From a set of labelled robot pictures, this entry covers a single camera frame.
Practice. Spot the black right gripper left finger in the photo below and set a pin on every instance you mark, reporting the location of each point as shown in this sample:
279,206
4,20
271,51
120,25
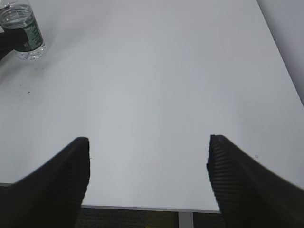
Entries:
52,195

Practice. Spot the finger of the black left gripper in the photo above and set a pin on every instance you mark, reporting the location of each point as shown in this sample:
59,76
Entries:
9,41

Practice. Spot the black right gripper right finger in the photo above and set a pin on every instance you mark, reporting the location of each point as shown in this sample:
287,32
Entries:
248,194

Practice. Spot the clear water bottle green label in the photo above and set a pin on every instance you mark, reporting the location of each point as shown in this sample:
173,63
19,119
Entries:
19,15

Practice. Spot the white table leg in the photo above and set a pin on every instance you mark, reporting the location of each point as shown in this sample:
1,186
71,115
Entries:
185,220

